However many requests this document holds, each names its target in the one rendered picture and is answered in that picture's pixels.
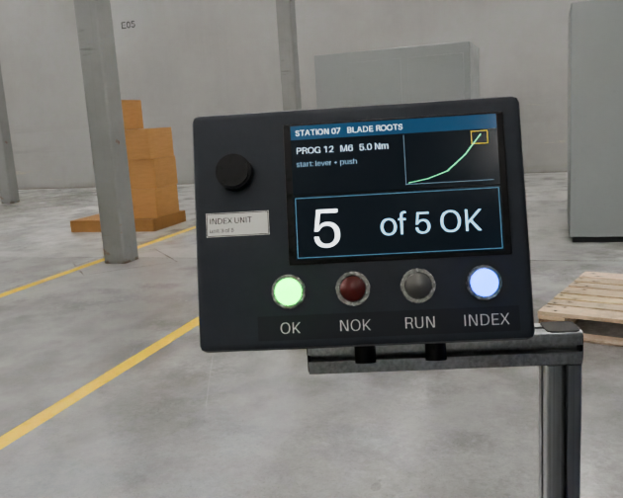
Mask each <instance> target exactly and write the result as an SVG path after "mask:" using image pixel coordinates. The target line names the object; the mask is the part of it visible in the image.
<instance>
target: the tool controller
mask: <svg viewBox="0 0 623 498"><path fill-rule="evenodd" d="M192 127H193V156H194V186H195V216H196V245H197V275H198V304H199V334H200V347H201V349H202V351H204V352H206V353H218V352H243V351H267V350H292V349H315V348H340V347H354V349H355V364H373V363H375V362H376V346H388V345H412V344H424V345H425V361H445V360H447V353H446V343H461V342H484V341H509V340H528V339H530V338H532V337H533V336H534V333H535V325H534V311H533V296H532V283H531V268H530V254H529V239H528V225H527V210H526V196H525V182H524V167H523V153H522V138H521V124H520V110H519V102H518V100H517V98H515V97H511V96H507V97H492V98H477V99H462V100H446V101H431V102H416V103H400V104H385V105H370V106H355V107H339V108H324V109H308V110H293V111H278V112H263V113H248V114H232V115H217V116H201V117H197V118H194V120H193V123H192ZM339 194H357V201H358V219H359V239H360V257H356V258H336V259H316V260H297V261H296V241H295V219H294V197H304V196H322V195H339ZM480 265H488V266H491V267H493V268H495V269H496V270H497V271H498V272H499V274H500V276H501V280H502V285H501V289H500V291H499V293H498V294H497V295H496V296H495V297H494V298H491V299H488V300H480V299H477V298H475V297H473V296H472V295H471V294H470V293H469V291H468V289H467V285H466V279H467V276H468V274H469V273H470V271H471V270H472V269H474V268H475V267H477V266H480ZM416 268H419V269H424V270H426V271H428V272H429V273H430V274H431V275H432V276H433V278H434V280H435V285H436V287H435V292H434V294H433V296H432V297H431V299H429V300H428V301H426V302H422V303H414V302H411V301H409V300H407V299H406V298H405V297H404V296H403V294H402V292H401V279H402V277H403V275H404V274H405V273H406V272H408V271H409V270H411V269H416ZM347 272H358V273H361V274H363V275H364V276H365V277H366V278H367V279H368V281H369V283H370V294H369V296H368V298H367V299H366V300H365V302H363V303H362V304H359V305H356V306H350V305H346V304H344V303H343V302H341V301H340V300H339V298H338V297H337V294H336V291H335V286H336V283H337V281H338V279H339V278H340V277H341V276H342V275H343V274H345V273H347ZM284 275H294V276H297V277H298V278H300V279H301V280H302V281H303V283H304V284H305V287H306V296H305V299H304V301H303V302H302V303H301V304H300V305H299V306H297V307H295V308H291V309H286V308H282V307H280V306H279V305H278V304H277V303H276V302H275V301H274V300H273V297H272V293H271V291H272V286H273V284H274V282H275V281H276V280H277V279H278V278H280V277H281V276H284Z"/></svg>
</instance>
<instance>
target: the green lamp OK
mask: <svg viewBox="0 0 623 498"><path fill-rule="evenodd" d="M271 293H272V297H273V300H274V301H275V302H276V303H277V304H278V305H279V306H280V307H282V308H286V309H291V308H295V307H297V306H299V305H300V304H301V303H302V302H303V301H304V299H305V296H306V287H305V284H304V283H303V281H302V280H301V279H300V278H298V277H297V276H294V275H284V276H281V277H280V278H278V279H277V280H276V281H275V282H274V284H273V286H272V291H271Z"/></svg>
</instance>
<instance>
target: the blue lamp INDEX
mask: <svg viewBox="0 0 623 498"><path fill-rule="evenodd" d="M466 285H467V289H468V291H469V293H470V294H471V295H472V296H473V297H475V298H477V299H480V300H488V299H491V298H494V297H495V296H496V295H497V294H498V293H499V291H500V289H501V285H502V280H501V276H500V274H499V272H498V271H497V270H496V269H495V268H493V267H491V266H488V265H480V266H477V267H475V268H474V269H472V270H471V271H470V273H469V274H468V276H467V279H466Z"/></svg>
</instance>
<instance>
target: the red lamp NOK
mask: <svg viewBox="0 0 623 498"><path fill-rule="evenodd" d="M335 291H336V294H337V297H338V298H339V300H340V301H341V302H343V303H344V304H346V305H350V306H356V305H359V304H362V303H363V302H365V300H366V299H367V298H368V296H369V294H370V283H369V281H368V279H367V278H366V277H365V276H364V275H363V274H361V273H358V272H347V273H345V274H343V275H342V276H341V277H340V278H339V279H338V281H337V283H336V286H335Z"/></svg>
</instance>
